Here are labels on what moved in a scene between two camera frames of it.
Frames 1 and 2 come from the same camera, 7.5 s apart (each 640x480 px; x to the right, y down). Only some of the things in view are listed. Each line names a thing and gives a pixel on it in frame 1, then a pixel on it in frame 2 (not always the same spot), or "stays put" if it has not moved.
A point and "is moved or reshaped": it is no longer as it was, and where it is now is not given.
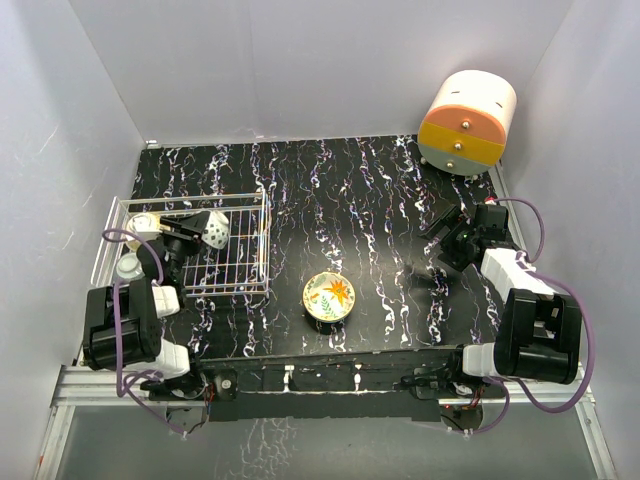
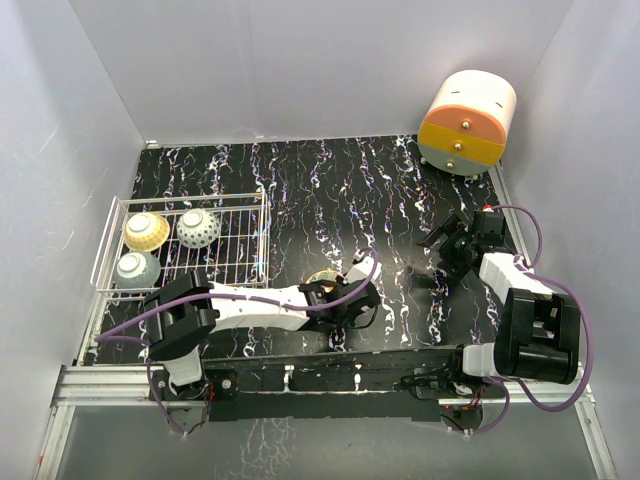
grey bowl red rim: x=129 y=266 stays put
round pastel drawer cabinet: x=464 y=129 stays put
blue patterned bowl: x=216 y=231 is moved or reshaped
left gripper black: x=190 y=227 -> x=339 y=283
